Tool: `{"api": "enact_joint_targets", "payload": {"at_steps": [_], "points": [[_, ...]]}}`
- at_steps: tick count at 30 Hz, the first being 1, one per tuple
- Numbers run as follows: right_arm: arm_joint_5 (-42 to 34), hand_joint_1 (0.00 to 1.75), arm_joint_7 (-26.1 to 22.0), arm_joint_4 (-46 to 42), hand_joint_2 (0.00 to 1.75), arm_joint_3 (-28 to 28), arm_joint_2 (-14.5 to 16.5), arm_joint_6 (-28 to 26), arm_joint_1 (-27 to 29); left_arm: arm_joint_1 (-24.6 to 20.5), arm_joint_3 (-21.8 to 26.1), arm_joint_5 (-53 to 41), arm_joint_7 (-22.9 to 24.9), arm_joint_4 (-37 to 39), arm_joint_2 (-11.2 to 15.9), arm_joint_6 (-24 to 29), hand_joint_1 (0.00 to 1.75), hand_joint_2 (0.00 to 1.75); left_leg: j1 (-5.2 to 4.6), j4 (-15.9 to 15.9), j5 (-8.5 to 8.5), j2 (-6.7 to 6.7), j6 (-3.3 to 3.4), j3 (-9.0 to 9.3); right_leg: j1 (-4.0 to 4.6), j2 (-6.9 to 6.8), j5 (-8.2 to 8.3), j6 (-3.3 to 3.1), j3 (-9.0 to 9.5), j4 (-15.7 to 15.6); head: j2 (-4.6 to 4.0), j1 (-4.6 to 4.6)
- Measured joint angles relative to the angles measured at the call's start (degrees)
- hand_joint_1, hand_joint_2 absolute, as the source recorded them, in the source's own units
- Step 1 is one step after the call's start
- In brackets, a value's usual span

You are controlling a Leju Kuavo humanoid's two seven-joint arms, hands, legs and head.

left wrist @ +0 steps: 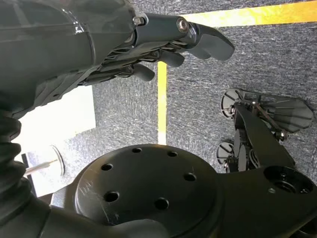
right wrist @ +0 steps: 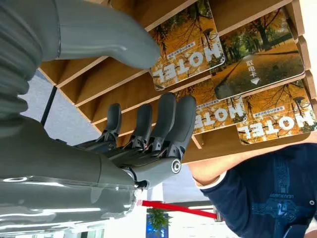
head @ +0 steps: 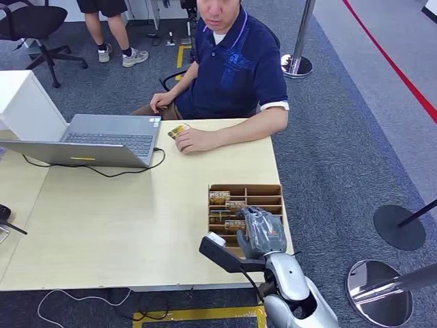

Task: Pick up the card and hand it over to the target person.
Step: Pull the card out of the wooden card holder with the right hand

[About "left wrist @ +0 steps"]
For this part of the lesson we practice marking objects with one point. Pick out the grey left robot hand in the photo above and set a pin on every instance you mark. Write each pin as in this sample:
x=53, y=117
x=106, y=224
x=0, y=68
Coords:
x=54, y=42

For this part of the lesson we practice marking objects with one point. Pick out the white flat panel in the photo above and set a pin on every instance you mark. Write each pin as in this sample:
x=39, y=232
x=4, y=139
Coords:
x=62, y=115

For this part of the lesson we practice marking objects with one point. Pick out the chrome stanchion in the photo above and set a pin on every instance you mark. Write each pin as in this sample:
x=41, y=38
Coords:
x=59, y=161

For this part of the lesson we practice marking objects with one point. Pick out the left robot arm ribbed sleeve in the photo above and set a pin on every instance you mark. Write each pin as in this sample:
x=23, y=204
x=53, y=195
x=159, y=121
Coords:
x=10, y=170

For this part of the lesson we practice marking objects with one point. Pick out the yellow floor tape strip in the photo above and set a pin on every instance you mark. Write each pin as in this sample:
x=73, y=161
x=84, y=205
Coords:
x=247, y=14
x=162, y=105

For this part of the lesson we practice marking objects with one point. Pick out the black robot wheeled base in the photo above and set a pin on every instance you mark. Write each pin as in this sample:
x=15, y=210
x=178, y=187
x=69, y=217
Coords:
x=149, y=184

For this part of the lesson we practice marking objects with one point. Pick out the black caster wheel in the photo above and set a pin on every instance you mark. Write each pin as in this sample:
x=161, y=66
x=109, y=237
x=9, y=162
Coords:
x=228, y=101
x=224, y=151

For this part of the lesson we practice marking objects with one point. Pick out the black fan-shaped caster cover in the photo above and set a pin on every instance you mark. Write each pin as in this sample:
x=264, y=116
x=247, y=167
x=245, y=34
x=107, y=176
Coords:
x=290, y=113

